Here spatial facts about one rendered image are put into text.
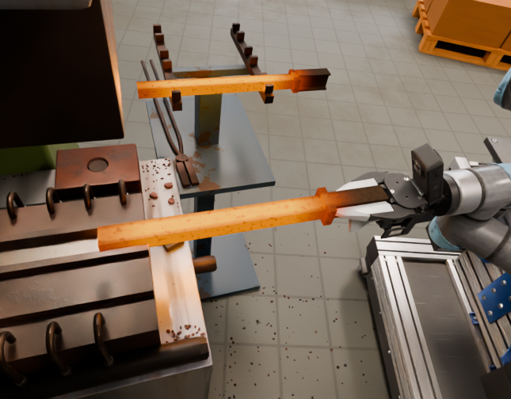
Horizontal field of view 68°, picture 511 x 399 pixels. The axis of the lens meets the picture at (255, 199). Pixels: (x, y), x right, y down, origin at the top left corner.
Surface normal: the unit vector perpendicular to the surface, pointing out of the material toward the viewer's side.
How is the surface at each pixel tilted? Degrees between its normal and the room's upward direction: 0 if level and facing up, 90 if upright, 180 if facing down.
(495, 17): 90
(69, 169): 0
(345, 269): 0
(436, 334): 0
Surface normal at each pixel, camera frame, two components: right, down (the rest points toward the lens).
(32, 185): 0.13, -0.64
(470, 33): -0.18, 0.74
